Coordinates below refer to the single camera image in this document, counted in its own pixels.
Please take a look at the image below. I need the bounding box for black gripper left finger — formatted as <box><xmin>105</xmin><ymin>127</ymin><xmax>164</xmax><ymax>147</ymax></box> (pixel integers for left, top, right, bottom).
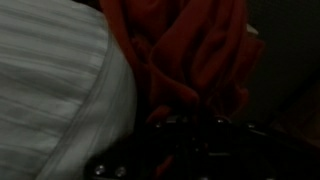
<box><xmin>146</xmin><ymin>114</ymin><xmax>201</xmax><ymax>180</ymax></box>

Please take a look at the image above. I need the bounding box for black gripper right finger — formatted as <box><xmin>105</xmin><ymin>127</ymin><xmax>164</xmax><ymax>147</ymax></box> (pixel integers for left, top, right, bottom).
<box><xmin>200</xmin><ymin>114</ymin><xmax>258</xmax><ymax>180</ymax></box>

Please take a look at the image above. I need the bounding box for orange cloth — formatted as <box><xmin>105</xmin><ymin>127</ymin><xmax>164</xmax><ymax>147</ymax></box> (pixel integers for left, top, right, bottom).
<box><xmin>98</xmin><ymin>0</ymin><xmax>267</xmax><ymax>180</ymax></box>

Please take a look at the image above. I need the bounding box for striped white mattress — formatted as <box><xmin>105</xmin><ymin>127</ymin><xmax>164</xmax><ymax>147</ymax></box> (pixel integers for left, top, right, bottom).
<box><xmin>0</xmin><ymin>0</ymin><xmax>138</xmax><ymax>180</ymax></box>

